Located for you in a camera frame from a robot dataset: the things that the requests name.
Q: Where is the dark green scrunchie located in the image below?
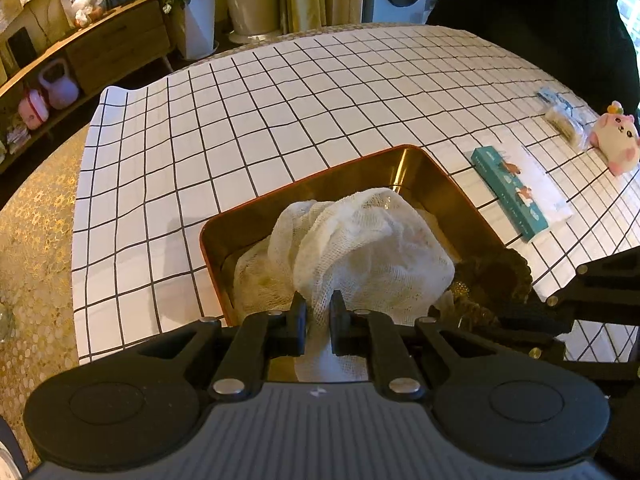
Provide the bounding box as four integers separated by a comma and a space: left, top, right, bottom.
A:
435, 248, 533, 327

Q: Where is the pink white plush toy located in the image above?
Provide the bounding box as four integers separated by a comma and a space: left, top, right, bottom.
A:
589, 101, 639, 177

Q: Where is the potted green plant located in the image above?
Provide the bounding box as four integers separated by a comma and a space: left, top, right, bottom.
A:
129, 0, 229, 61

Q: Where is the teal white tissue pack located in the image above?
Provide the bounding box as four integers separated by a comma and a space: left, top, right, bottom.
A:
471, 143, 574, 242

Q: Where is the white mesh gauze cloth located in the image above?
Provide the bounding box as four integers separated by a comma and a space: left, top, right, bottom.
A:
267, 188, 454, 382

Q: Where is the purple kettlebell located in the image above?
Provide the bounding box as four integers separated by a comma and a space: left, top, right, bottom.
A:
38, 58, 79, 110

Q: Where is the blue white wet wipe pack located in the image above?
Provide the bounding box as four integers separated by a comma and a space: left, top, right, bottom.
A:
536, 87, 591, 126

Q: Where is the pink small case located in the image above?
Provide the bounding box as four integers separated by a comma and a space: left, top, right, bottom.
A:
18, 89, 49, 130

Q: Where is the white plastic bag on sideboard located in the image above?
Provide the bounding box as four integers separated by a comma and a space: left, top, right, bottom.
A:
70, 0, 106, 28

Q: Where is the cotton swab bag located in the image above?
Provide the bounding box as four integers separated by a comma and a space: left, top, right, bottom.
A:
544, 105, 585, 150

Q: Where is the white black grid tablecloth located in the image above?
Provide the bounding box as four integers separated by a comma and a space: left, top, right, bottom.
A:
72, 26, 639, 363

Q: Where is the black draped cloth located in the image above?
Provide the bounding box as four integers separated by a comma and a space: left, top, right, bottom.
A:
426, 0, 639, 114

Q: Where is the wooden sideboard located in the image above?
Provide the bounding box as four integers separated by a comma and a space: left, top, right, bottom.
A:
1, 0, 174, 170

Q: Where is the red gold metal tin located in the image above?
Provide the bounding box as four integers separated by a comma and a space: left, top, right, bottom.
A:
198, 143, 507, 384

